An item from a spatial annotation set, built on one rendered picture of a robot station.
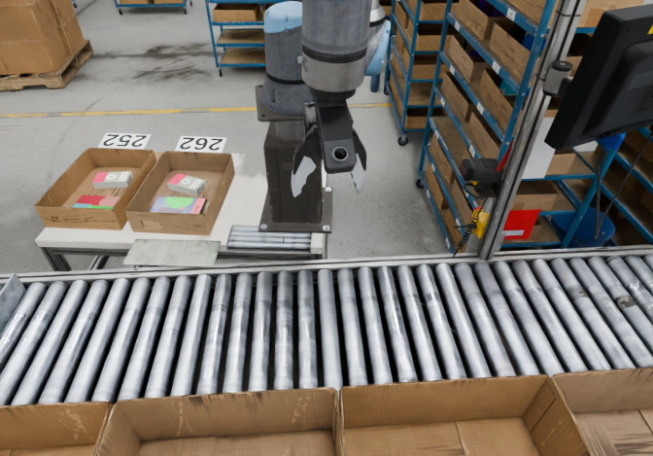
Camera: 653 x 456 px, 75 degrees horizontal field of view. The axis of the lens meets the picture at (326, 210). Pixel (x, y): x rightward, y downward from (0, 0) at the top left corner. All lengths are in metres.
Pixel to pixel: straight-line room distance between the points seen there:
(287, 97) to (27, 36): 3.97
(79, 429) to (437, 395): 0.68
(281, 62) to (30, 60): 4.06
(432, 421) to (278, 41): 0.98
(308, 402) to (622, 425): 0.65
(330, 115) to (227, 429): 0.64
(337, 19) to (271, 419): 0.71
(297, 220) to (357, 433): 0.80
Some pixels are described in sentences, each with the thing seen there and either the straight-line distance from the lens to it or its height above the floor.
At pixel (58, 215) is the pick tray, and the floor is 0.81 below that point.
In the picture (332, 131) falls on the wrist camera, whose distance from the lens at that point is 0.61.
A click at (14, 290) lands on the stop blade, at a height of 0.77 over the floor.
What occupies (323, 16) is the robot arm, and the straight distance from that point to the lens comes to 0.57.
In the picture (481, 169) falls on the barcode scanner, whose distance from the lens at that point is 1.30.
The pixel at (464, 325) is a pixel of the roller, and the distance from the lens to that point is 1.31.
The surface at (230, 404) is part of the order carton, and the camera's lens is 0.87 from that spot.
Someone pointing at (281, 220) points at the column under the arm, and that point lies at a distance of 1.53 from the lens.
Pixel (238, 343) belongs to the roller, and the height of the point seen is 0.75.
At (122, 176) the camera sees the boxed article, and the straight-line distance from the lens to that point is 1.88.
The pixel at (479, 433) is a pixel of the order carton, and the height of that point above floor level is 0.89.
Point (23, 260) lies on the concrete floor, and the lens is 2.99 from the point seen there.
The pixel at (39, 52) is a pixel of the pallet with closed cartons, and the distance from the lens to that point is 5.05.
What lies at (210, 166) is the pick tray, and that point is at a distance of 1.84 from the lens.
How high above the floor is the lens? 1.78
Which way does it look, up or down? 40 degrees down
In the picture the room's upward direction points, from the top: straight up
